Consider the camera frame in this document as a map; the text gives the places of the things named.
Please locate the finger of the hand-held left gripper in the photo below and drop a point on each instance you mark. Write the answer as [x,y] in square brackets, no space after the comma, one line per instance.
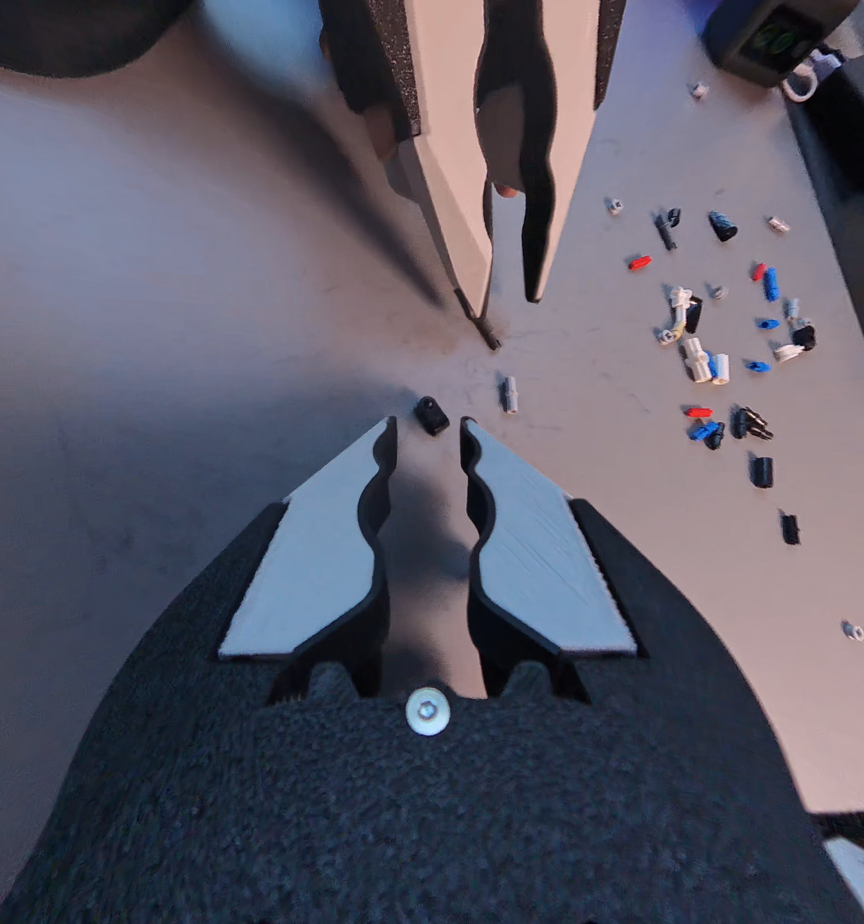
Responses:
[569,116]
[447,130]

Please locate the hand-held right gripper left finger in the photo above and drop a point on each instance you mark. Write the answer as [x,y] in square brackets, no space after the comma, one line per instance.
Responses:
[310,571]

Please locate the light grey small pin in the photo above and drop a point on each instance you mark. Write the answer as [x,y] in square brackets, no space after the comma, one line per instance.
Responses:
[509,393]

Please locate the dark grey axle pin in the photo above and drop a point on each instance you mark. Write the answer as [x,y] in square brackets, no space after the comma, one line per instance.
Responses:
[487,335]

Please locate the person's left hand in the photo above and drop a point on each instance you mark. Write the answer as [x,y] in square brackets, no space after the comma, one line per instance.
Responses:
[501,137]

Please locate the grey desk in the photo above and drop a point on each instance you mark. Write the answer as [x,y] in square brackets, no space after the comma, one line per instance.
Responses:
[144,361]

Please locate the black power adapter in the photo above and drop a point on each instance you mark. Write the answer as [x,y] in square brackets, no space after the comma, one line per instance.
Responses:
[858,130]

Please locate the black box device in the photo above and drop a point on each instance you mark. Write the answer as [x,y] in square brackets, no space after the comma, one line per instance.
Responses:
[771,36]

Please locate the small black connector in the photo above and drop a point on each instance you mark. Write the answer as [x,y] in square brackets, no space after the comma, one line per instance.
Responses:
[431,416]

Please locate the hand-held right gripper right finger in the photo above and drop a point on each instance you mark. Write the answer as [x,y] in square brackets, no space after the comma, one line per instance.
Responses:
[548,571]

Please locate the scattered small building pieces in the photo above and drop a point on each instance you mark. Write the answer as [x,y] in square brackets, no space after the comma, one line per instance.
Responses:
[768,282]

